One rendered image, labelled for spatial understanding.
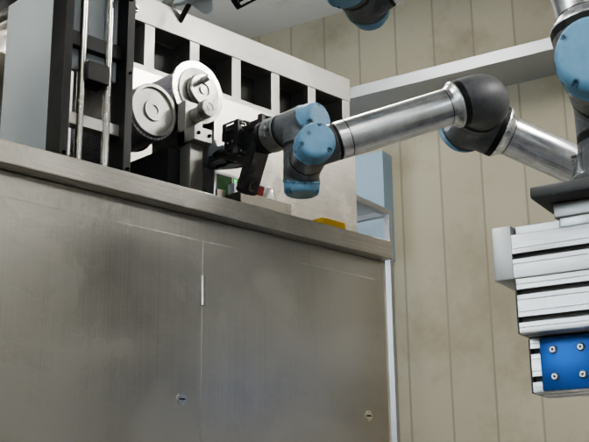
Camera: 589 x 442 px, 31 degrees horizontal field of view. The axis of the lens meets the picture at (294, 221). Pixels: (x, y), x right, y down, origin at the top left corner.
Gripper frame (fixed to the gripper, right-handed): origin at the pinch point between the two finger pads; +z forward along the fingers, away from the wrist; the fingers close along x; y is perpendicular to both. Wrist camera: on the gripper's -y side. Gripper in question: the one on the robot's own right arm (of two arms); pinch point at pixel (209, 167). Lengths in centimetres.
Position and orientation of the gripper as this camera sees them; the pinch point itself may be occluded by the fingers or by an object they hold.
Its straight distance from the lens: 242.0
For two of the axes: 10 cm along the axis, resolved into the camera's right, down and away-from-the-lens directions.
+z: -7.0, 2.0, 6.8
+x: -7.1, -1.9, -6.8
